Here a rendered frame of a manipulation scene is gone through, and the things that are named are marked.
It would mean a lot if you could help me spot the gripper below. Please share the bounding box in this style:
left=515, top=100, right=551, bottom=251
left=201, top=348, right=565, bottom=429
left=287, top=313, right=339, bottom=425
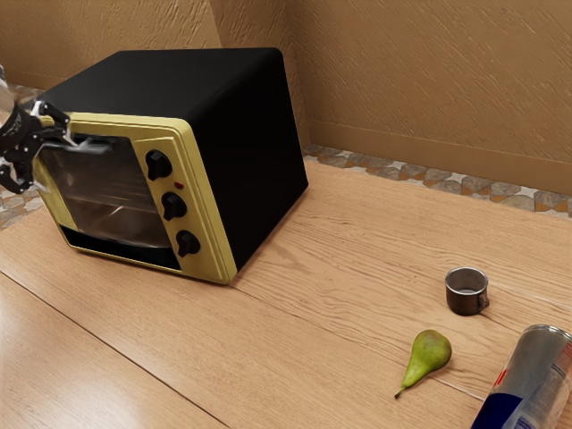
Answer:
left=0, top=100, right=80, bottom=196

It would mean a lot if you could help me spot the black and yellow toaster oven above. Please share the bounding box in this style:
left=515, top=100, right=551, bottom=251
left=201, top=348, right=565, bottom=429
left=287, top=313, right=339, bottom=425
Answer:
left=31, top=47, right=310, bottom=286

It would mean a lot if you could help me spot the green pear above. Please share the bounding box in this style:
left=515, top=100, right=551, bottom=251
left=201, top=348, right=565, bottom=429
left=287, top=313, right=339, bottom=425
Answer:
left=393, top=329, right=453, bottom=400

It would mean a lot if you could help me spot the small grey metal cup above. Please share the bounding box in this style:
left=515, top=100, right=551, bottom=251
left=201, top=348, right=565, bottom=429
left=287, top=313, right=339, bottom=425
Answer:
left=444, top=266, right=491, bottom=317

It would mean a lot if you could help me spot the silver and blue drink can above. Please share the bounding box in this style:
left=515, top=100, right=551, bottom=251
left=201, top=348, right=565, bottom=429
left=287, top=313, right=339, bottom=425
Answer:
left=469, top=324, right=572, bottom=429

